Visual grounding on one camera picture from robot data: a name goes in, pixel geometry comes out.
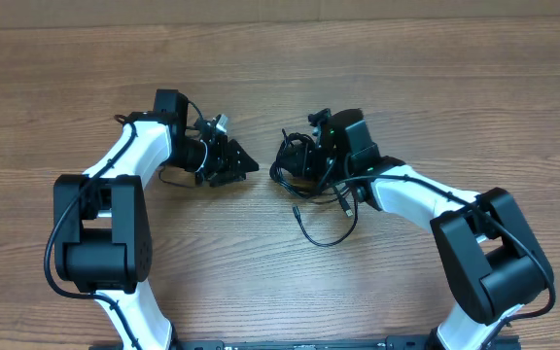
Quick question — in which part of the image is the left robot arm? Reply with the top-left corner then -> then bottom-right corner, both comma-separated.
43,89 -> 260,349

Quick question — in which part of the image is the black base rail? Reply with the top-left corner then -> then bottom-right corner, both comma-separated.
89,333 -> 522,350

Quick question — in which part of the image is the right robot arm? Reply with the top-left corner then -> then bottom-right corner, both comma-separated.
269,109 -> 556,349

